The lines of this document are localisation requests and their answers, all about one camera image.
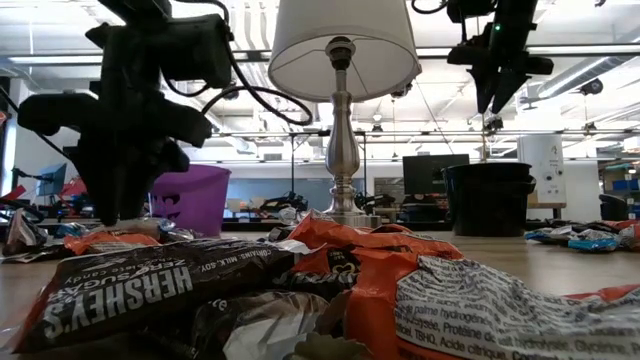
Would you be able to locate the black plastic bucket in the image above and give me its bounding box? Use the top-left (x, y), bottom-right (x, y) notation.
top-left (442, 161), bottom-right (537, 238)

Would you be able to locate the purple plastic bucket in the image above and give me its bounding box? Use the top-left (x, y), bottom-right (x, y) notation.
top-left (148, 163), bottom-right (233, 238)

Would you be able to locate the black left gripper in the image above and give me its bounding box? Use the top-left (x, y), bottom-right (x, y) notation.
top-left (17, 22), bottom-right (214, 226)

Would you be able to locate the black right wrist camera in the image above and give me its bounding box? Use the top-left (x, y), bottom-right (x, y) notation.
top-left (446, 0), bottom-right (497, 24)

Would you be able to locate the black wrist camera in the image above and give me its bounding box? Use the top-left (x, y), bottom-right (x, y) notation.
top-left (162, 13), bottom-right (235, 90)
top-left (446, 0), bottom-right (497, 24)

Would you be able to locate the shelf with blue bins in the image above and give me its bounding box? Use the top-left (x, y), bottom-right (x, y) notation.
top-left (602, 160), bottom-right (640, 207)

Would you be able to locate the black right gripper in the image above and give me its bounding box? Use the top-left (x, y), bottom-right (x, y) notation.
top-left (447, 29), bottom-right (555, 115)

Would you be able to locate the white shade silver table lamp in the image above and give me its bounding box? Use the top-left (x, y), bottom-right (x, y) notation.
top-left (267, 0), bottom-right (423, 229)

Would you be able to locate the blue screen monitor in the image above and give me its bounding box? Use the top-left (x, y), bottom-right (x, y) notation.
top-left (35, 162), bottom-right (69, 198)

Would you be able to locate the black computer monitor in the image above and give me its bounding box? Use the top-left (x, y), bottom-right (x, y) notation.
top-left (402, 153), bottom-right (471, 197)

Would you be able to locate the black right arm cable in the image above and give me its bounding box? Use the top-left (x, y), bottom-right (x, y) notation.
top-left (411, 0), bottom-right (450, 15)

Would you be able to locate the black aluminium table frame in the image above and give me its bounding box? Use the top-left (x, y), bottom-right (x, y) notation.
top-left (219, 217), bottom-right (456, 233)

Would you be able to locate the wooden side table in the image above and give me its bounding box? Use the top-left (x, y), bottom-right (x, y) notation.
top-left (527, 201), bottom-right (569, 221)

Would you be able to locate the silver ceiling duct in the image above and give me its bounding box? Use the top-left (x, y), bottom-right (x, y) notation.
top-left (537, 53), bottom-right (640, 100)

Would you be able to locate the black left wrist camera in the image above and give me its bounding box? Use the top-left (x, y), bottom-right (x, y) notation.
top-left (162, 13), bottom-right (235, 90)

